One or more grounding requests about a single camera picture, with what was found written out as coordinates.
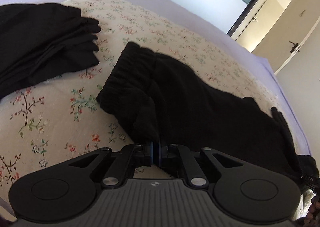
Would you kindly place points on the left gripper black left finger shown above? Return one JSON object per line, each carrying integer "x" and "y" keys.
{"x": 125, "y": 163}

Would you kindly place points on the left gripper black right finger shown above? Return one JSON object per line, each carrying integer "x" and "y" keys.
{"x": 180, "y": 163}

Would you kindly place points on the black pants with elastic waist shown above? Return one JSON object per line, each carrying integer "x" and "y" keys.
{"x": 155, "y": 97}

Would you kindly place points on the floral embroidered cream bed cover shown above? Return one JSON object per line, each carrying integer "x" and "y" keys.
{"x": 60, "y": 119}

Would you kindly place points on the stack of folded black clothes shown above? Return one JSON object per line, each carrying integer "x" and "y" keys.
{"x": 43, "y": 41}

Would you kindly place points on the lavender bed sheet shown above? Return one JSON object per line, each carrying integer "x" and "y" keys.
{"x": 258, "y": 66}

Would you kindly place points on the cream door with black handle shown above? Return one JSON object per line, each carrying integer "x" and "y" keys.
{"x": 289, "y": 33}

